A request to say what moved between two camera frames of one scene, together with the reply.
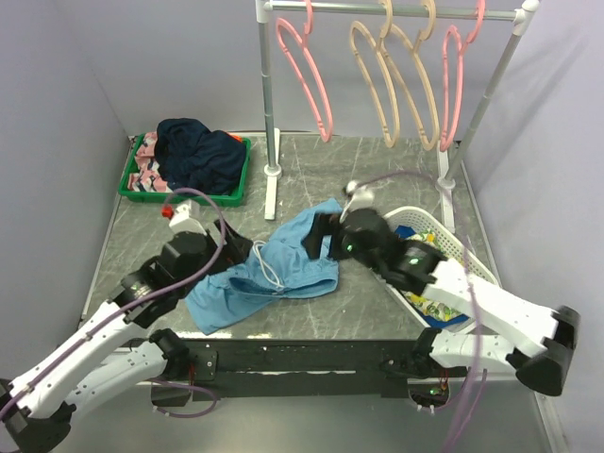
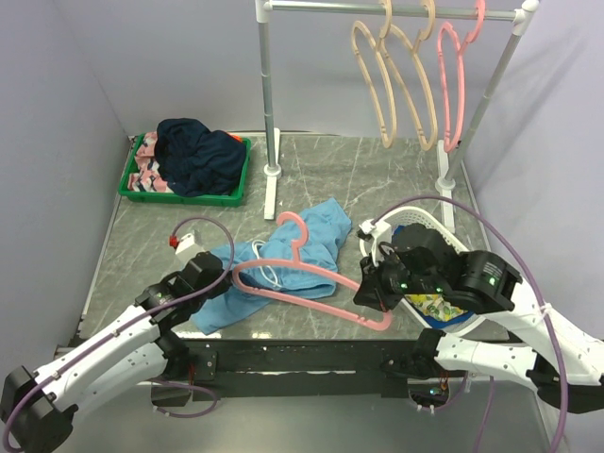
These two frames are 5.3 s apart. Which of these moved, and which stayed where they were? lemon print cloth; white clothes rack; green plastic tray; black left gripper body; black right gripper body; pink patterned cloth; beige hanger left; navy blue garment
Moved: black right gripper body; black left gripper body
Stayed: lemon print cloth; white clothes rack; pink patterned cloth; green plastic tray; navy blue garment; beige hanger left
